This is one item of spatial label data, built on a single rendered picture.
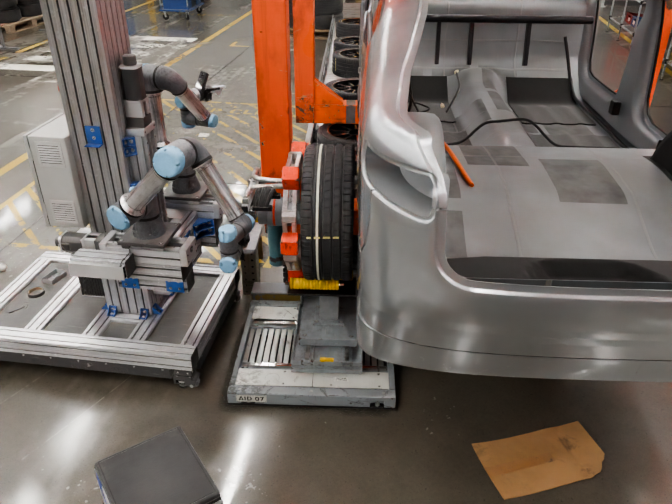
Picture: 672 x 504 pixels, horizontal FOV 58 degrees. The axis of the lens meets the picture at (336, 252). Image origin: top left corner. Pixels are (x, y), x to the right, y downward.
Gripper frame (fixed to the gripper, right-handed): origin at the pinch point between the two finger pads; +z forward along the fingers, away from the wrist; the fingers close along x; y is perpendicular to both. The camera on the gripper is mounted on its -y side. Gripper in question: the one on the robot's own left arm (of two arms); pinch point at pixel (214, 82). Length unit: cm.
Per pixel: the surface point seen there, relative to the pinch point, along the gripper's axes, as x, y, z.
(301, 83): -9, 40, 146
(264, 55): 49, -34, -35
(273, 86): 54, -20, -34
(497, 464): 213, 94, -103
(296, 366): 108, 97, -92
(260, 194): 77, 11, -85
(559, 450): 238, 91, -85
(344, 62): -59, 86, 382
